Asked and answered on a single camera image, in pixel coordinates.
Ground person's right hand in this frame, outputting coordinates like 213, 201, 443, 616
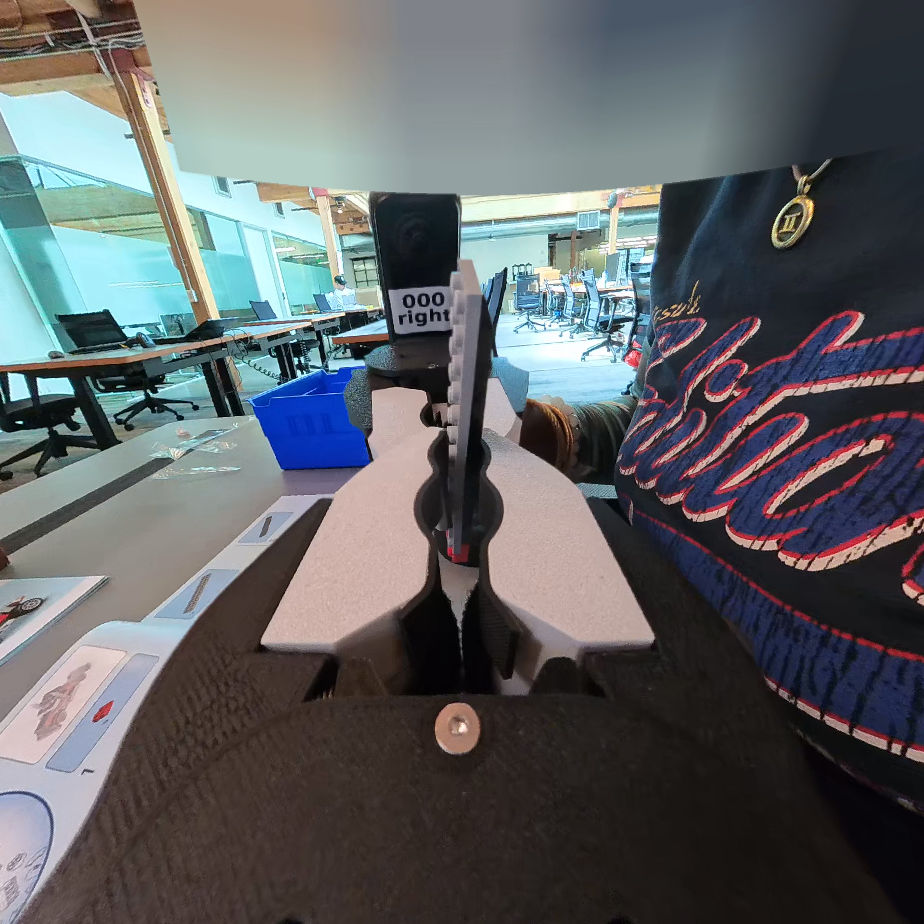
520, 398, 573, 475

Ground black office chair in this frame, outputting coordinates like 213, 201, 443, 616
0, 375, 80, 481
56, 309, 199, 430
485, 269, 510, 358

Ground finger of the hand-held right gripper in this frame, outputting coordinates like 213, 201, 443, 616
484, 375, 524, 445
370, 388, 443, 464

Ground wooden post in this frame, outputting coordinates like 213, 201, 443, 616
112, 68, 225, 308

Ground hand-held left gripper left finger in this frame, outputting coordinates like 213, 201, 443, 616
260, 432, 445, 694

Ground row of office chairs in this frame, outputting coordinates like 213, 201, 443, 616
509, 261, 651, 362

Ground person's right forearm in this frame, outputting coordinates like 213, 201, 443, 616
574, 396, 643, 483

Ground beaded bracelets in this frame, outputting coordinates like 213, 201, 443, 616
545, 393, 584, 481

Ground gold pendant necklace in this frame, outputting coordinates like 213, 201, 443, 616
769, 159, 831, 250

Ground person's printed dark shirt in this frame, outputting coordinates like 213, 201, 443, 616
614, 148, 924, 817

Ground blue plastic bin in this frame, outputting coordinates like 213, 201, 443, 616
247, 367, 372, 470

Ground long wooden office desk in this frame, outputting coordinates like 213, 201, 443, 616
0, 321, 319, 449

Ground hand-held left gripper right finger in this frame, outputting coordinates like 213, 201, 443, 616
478, 429, 656, 694

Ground car cover instruction booklet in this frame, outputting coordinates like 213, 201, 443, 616
0, 574, 109, 665

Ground black laptop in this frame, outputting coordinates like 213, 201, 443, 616
155, 316, 239, 344

